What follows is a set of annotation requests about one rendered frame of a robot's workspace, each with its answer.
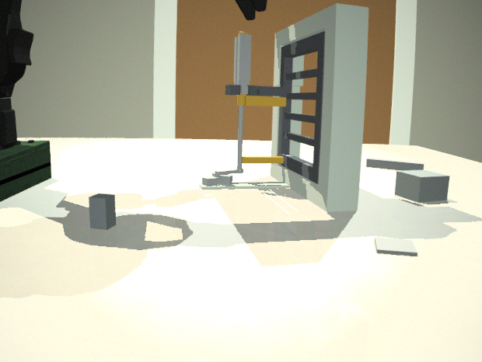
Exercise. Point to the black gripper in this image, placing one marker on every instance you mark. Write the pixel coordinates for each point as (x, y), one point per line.
(249, 7)

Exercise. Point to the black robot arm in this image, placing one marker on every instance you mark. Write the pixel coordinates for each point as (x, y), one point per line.
(15, 44)

